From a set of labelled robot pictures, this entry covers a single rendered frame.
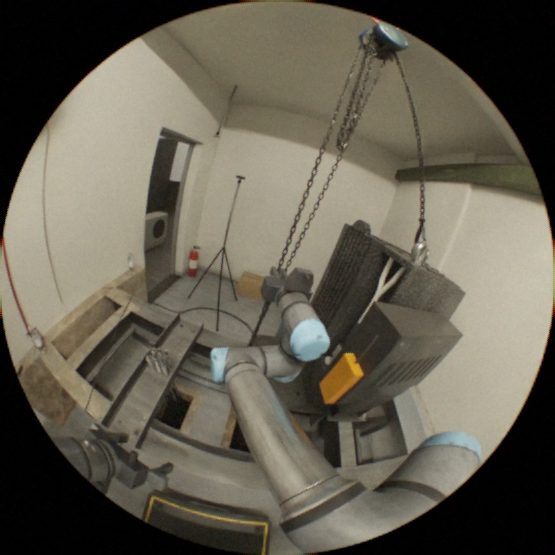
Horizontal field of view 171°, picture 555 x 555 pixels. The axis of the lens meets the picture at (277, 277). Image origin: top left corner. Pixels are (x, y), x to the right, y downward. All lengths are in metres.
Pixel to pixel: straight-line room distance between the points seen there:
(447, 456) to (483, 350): 1.36
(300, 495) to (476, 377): 1.49
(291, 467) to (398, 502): 0.11
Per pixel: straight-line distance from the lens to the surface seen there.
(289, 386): 0.92
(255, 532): 1.41
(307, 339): 0.34
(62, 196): 1.47
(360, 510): 0.20
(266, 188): 2.80
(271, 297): 0.47
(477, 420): 1.61
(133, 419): 1.07
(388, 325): 0.44
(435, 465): 0.26
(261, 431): 0.25
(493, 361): 1.57
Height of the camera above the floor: 1.65
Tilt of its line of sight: 26 degrees down
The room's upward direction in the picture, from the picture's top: 19 degrees clockwise
